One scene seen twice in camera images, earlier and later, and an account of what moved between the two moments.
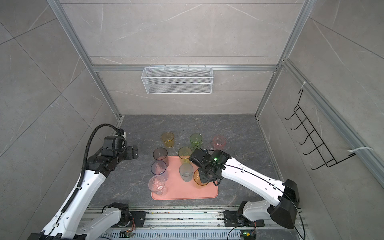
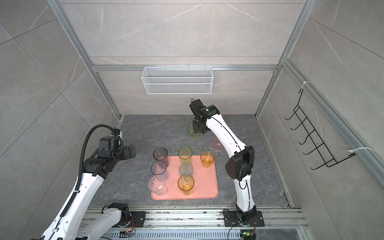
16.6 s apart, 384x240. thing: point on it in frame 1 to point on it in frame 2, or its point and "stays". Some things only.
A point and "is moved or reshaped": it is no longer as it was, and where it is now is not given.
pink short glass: x=219 y=142 stays
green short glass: x=196 y=139 to x=193 y=135
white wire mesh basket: x=175 y=80 stays
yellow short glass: x=168 y=137 is moved or reshaped
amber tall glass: x=197 y=180 to x=185 y=183
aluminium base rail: x=194 y=223 stays
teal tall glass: x=186 y=171 stays
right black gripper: x=203 y=178 to x=196 y=129
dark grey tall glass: x=161 y=154 stays
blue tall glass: x=159 y=168 stays
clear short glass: x=157 y=184 stays
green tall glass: x=184 y=153 stays
